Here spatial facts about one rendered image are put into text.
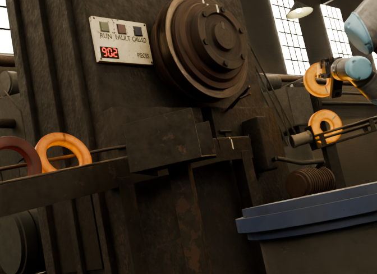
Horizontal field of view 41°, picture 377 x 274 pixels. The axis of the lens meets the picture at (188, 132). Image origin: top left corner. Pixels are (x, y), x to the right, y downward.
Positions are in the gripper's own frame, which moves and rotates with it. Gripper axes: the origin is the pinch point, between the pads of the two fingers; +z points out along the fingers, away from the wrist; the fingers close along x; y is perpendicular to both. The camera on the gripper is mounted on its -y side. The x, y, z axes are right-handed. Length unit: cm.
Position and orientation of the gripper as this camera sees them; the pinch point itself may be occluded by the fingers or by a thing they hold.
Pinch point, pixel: (320, 75)
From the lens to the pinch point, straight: 232.2
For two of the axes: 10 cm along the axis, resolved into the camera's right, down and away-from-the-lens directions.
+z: -1.7, -0.9, 9.8
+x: -9.7, 1.7, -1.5
